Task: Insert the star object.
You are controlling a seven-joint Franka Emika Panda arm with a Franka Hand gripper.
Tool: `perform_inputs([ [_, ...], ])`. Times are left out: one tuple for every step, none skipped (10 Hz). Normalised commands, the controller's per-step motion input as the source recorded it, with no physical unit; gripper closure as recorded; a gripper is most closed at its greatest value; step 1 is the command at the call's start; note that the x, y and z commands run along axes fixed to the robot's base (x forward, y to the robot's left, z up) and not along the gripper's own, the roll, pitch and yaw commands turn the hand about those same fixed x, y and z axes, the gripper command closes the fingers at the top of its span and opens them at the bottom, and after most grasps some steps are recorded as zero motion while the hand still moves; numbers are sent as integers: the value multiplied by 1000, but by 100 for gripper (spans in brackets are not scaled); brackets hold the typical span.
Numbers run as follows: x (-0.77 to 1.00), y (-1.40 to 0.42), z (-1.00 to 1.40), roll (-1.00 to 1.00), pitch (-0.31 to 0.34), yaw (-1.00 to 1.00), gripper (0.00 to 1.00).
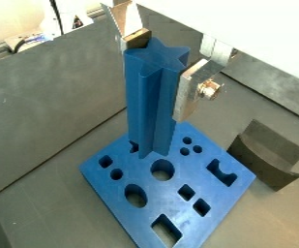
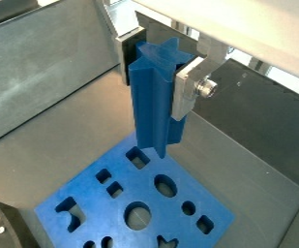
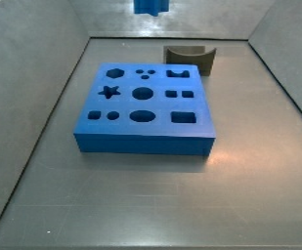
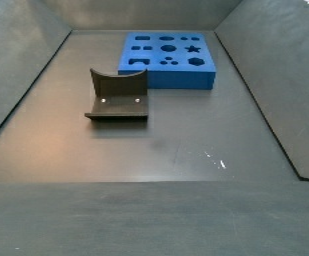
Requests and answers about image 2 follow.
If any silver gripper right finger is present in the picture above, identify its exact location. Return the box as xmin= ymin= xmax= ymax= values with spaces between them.
xmin=171 ymin=33 xmax=230 ymax=121

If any blue shape-sorting board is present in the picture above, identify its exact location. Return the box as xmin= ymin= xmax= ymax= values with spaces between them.
xmin=35 ymin=135 xmax=235 ymax=248

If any blue star-shaped prism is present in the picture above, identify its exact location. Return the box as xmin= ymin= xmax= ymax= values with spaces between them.
xmin=128 ymin=37 xmax=194 ymax=158

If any black curved bracket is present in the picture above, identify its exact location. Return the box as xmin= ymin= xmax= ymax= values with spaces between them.
xmin=0 ymin=202 xmax=40 ymax=248

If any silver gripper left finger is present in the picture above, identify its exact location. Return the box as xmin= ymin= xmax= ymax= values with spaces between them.
xmin=115 ymin=26 xmax=147 ymax=85

